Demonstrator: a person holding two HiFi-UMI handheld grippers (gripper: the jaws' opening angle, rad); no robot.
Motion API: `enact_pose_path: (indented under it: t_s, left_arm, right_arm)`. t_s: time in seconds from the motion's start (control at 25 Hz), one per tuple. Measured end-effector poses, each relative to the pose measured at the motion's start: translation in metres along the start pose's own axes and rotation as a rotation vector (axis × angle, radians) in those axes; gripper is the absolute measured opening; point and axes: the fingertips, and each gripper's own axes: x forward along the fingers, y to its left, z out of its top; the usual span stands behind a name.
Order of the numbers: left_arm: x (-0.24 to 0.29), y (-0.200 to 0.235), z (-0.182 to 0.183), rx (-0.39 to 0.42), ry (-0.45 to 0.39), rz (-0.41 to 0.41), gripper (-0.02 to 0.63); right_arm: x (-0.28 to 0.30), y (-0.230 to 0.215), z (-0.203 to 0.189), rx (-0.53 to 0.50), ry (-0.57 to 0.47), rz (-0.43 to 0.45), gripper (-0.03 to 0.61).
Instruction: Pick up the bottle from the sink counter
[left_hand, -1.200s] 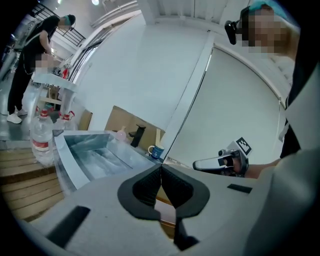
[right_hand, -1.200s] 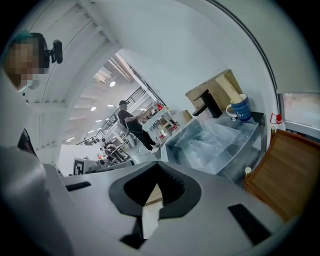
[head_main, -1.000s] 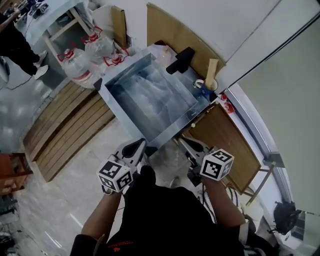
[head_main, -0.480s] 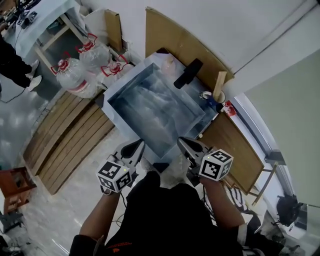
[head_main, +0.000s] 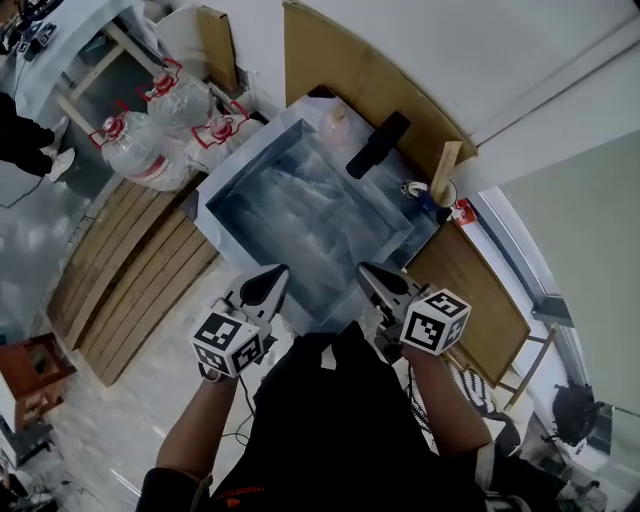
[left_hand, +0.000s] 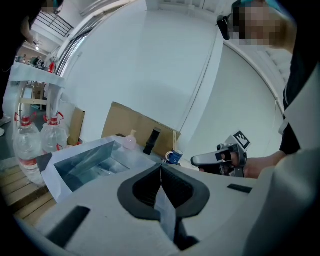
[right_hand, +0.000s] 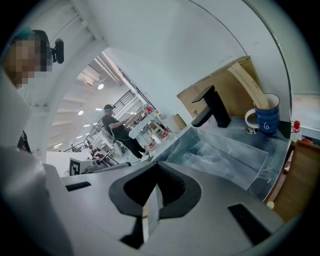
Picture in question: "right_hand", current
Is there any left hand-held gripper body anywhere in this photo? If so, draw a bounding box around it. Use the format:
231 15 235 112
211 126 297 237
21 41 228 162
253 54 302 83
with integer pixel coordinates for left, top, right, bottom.
69 157 118 177

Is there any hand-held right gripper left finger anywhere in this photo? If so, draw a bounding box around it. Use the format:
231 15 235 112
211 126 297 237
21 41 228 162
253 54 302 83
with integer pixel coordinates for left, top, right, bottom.
59 161 159 256

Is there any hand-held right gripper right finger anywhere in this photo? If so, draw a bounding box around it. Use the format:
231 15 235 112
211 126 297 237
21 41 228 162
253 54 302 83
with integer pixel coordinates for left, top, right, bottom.
143 161 286 256

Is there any grey marble sink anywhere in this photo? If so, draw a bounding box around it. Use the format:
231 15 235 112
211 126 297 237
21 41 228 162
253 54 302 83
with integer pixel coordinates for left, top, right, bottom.
152 115 294 201

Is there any black metal railing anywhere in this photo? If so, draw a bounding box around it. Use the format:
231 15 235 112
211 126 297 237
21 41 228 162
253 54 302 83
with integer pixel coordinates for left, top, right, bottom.
63 89 140 154

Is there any white table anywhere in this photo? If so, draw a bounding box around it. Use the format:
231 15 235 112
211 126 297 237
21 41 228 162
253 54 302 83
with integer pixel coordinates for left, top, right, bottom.
128 110 166 141

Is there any wooden side table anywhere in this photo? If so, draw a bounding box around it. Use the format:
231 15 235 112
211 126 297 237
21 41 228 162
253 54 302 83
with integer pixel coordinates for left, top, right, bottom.
264 139 320 224

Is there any white box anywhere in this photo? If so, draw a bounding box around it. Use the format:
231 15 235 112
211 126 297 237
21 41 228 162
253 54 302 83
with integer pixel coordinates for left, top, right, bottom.
162 114 180 136

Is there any narrow cardboard box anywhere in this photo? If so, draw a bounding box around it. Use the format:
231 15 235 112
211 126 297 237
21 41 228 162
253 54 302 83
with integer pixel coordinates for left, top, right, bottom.
174 113 187 131

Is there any black faucet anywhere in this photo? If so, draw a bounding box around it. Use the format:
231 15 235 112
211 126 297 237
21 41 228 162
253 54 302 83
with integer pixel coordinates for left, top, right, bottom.
190 84 232 129

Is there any blue mug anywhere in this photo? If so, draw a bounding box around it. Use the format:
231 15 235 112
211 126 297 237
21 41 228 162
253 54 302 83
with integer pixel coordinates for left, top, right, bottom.
254 92 281 137

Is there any person's head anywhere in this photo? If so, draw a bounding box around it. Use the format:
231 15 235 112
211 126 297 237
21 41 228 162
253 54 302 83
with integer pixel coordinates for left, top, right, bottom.
1 26 55 89

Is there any wooden spatula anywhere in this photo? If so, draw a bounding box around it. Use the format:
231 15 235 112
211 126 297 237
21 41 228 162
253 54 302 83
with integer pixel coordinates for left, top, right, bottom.
227 62 272 110

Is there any large cardboard panel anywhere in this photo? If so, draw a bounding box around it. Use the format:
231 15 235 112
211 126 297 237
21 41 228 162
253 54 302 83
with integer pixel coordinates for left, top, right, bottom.
176 55 264 119

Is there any clear water jug red handle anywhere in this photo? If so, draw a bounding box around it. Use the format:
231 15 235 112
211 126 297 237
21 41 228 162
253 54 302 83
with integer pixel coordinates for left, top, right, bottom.
146 136 162 152
157 129 174 146

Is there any white ring on chrome base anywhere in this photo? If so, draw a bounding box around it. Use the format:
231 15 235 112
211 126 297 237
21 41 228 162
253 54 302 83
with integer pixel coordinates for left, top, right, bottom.
244 108 262 135

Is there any black head-worn camera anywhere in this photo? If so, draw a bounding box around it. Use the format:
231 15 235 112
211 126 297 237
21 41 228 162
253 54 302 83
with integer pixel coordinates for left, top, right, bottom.
49 37 65 65

